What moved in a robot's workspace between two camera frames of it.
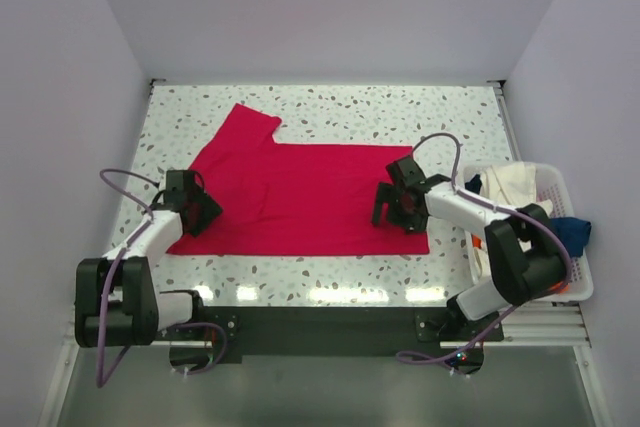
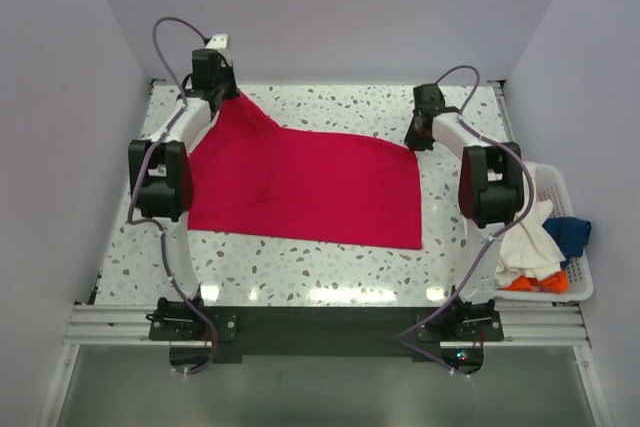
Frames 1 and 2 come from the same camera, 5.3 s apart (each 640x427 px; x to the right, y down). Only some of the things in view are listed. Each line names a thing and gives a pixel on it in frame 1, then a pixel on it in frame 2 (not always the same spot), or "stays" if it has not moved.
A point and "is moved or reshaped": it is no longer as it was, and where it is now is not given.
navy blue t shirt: (575, 232) stays
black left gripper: (198, 212) → (220, 92)
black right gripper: (396, 203) → (416, 134)
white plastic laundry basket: (554, 187) stays
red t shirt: (293, 199) is moved or reshaped
